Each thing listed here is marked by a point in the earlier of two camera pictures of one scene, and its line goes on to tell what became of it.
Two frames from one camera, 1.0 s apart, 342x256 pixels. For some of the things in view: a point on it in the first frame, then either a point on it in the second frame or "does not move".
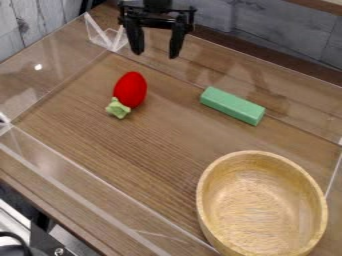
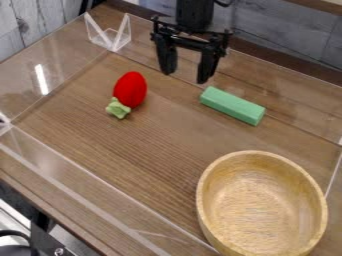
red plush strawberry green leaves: [128, 90] does not move
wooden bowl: [260, 206] does not move
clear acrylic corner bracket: [109, 38] does not move
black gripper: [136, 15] to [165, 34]
